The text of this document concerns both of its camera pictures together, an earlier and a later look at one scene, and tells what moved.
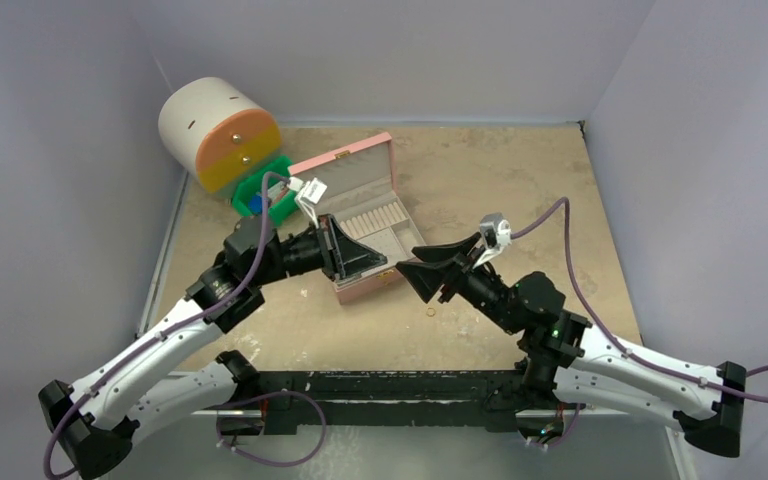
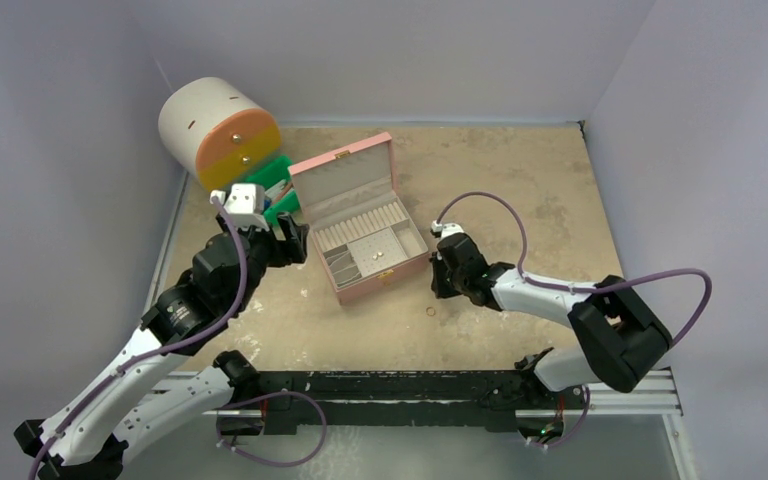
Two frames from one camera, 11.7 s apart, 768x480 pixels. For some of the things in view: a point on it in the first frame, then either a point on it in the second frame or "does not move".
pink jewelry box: x=362 y=198 does not move
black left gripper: x=335 y=247 → x=285 y=252
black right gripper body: x=456 y=269 does not move
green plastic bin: x=252 y=186 does not move
